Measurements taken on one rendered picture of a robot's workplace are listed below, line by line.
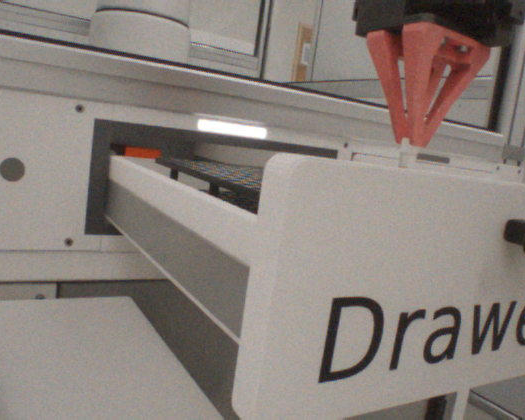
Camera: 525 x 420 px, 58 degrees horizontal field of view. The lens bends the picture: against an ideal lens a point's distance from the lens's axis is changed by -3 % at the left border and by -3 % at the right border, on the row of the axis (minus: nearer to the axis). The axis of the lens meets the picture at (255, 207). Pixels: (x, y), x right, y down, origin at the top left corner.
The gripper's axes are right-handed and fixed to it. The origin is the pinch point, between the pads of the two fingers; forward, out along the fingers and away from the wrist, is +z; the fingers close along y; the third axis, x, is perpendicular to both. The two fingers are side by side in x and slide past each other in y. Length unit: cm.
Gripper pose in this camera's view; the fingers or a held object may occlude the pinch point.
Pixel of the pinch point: (412, 133)
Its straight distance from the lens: 35.9
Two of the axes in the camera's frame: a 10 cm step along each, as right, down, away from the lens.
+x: 8.6, 0.7, 5.0
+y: 4.9, 1.8, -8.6
